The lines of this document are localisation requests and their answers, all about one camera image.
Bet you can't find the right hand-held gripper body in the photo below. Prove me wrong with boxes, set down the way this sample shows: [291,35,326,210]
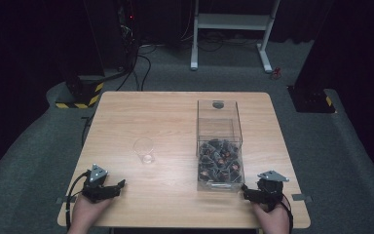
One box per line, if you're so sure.
[248,170,290,213]

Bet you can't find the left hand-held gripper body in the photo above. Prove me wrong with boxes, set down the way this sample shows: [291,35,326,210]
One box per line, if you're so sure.
[81,164,119,205]

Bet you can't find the pile of dark tea bags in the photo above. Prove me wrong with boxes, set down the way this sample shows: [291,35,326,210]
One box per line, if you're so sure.
[198,138,244,184]

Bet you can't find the clear glass cup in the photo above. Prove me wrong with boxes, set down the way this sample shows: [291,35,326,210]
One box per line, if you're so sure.
[132,136,156,166]

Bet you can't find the clear plastic box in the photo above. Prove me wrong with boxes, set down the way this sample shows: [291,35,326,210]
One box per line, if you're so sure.
[196,98,245,192]

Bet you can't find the person's right hand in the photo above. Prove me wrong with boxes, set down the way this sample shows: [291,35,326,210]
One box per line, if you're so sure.
[252,200,292,234]

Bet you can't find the grey tape strip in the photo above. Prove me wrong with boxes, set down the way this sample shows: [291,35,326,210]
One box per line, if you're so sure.
[290,193,314,204]
[55,195,79,206]

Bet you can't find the black pillar with striped base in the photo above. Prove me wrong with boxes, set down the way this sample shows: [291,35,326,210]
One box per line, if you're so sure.
[286,0,338,115]
[55,0,105,110]

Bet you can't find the small red floor object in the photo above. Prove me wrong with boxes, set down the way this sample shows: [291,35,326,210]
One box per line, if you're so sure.
[270,66,282,81]

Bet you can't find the dark electronics rack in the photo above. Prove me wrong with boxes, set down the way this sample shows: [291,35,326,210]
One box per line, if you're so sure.
[115,0,140,71]

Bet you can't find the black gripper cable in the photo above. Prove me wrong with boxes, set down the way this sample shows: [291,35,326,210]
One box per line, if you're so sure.
[64,171,91,232]
[278,192,295,234]

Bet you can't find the black floor cables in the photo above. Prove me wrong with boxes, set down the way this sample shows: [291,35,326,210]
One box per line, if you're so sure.
[115,40,159,93]

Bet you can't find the white metal stand frame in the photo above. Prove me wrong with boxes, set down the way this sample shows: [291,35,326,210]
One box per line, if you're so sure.
[190,0,281,74]

